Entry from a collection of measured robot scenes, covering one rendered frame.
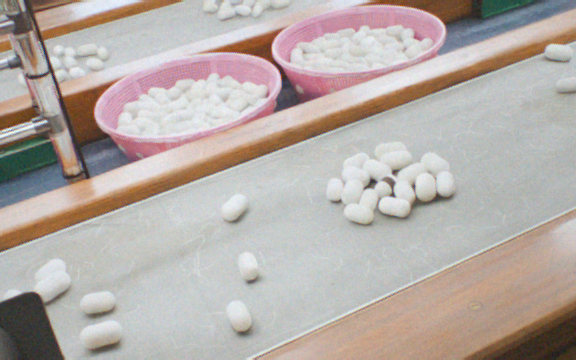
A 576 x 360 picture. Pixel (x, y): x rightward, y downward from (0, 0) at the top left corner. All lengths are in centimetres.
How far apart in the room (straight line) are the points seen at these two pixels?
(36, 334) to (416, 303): 30
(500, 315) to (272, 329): 19
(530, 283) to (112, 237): 44
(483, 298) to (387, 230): 15
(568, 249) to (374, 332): 19
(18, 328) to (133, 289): 24
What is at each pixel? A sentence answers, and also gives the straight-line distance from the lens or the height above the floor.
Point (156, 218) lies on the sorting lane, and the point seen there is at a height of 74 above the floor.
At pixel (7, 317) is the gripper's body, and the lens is 49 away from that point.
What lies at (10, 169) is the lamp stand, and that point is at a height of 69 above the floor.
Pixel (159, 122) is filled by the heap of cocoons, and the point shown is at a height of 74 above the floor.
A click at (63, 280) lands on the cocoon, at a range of 73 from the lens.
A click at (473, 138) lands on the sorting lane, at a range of 87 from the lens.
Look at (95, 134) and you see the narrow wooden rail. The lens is 115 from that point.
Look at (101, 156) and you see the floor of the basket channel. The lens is 111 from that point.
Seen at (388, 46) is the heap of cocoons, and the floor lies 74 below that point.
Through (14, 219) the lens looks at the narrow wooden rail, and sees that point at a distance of 84.
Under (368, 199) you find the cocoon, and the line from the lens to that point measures 74.
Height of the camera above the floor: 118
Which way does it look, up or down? 32 degrees down
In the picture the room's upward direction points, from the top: 9 degrees counter-clockwise
